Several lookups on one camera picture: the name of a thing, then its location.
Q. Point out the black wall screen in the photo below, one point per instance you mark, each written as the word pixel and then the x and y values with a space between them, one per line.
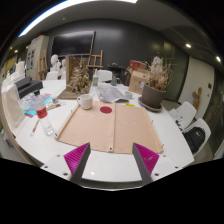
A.
pixel 71 43

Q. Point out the clear red-labelled drink bottle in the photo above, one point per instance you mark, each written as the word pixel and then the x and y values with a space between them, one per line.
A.
pixel 43 116

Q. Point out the black box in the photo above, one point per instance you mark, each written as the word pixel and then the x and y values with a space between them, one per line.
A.
pixel 28 87

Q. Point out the grey pot with dry plant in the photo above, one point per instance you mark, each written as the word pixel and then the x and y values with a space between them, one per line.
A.
pixel 153 96

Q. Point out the white fabric bag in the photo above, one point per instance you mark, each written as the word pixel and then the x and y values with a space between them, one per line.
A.
pixel 13 106

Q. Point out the long ceiling light panel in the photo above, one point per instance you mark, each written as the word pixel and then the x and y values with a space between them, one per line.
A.
pixel 60 7

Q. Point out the white cabinet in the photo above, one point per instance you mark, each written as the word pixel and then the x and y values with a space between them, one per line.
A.
pixel 36 56

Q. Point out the white plaster bust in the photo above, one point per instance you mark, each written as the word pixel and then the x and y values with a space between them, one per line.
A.
pixel 63 66
pixel 55 63

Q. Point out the small clear tape roll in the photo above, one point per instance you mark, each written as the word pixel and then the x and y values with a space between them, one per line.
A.
pixel 128 94

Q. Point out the small grey-capped jar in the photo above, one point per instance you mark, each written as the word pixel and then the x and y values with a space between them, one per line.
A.
pixel 54 100

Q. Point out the white ceramic mug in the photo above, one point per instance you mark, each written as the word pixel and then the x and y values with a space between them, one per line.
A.
pixel 85 101

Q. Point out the white spray bottle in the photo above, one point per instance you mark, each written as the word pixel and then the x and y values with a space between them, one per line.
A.
pixel 95 79

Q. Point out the brown cardboard box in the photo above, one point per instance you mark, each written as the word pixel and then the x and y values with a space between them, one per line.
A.
pixel 136 81

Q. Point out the wooden easel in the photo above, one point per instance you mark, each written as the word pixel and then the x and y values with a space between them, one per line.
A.
pixel 42 66
pixel 96 60

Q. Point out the black backpack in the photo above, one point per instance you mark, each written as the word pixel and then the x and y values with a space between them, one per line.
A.
pixel 195 140

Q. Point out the yellow tag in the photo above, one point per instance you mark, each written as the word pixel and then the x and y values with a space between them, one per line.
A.
pixel 130 105

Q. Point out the recessed ceiling spotlights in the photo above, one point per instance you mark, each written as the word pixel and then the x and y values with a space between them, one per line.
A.
pixel 188 45

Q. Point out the red box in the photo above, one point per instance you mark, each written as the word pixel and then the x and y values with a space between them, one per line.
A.
pixel 137 65

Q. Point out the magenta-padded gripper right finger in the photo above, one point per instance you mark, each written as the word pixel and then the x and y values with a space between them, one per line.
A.
pixel 148 160

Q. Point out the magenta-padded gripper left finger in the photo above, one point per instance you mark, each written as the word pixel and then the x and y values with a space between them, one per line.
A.
pixel 75 160

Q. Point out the flat round red coaster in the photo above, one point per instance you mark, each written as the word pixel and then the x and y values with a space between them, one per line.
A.
pixel 106 109

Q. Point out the golden sculpture on wooden board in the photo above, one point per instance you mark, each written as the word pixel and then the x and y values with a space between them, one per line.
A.
pixel 78 81

